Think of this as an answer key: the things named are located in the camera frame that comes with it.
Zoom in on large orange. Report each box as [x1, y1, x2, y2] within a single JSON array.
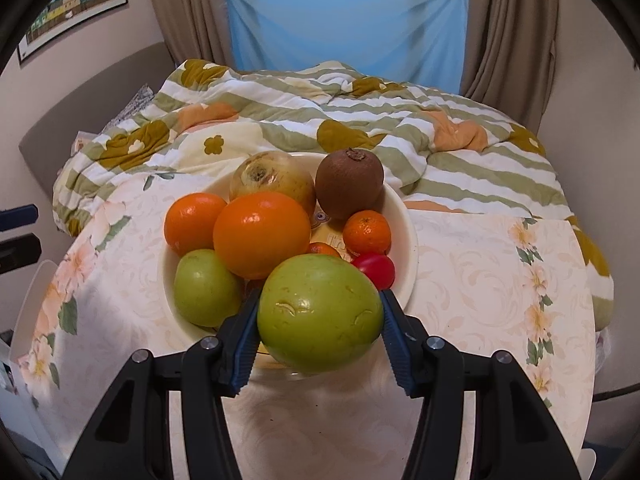
[[213, 192, 311, 281], [164, 193, 228, 257]]

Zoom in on grey sofa backrest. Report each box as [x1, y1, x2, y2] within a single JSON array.
[[18, 42, 175, 196]]

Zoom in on beige curtain left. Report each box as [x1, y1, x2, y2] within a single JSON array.
[[151, 0, 234, 67]]

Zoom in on small mandarin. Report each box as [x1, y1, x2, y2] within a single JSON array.
[[342, 210, 392, 256], [306, 242, 341, 258]]

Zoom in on blue window cloth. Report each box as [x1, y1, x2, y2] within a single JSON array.
[[227, 0, 469, 93]]

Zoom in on brown kiwi with sticker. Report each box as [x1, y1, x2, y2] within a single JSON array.
[[316, 148, 384, 220]]

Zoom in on striped floral green quilt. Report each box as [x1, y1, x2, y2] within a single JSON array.
[[51, 58, 616, 334]]

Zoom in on red cherry tomato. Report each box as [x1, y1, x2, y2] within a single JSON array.
[[352, 254, 396, 290]]

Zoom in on beige curtain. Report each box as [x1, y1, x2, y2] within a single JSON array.
[[461, 0, 559, 132], [151, 0, 234, 67]]

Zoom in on framed wall picture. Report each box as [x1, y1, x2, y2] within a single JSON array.
[[16, 0, 128, 64]]

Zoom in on beige curtain right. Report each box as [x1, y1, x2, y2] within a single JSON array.
[[461, 0, 559, 132]]

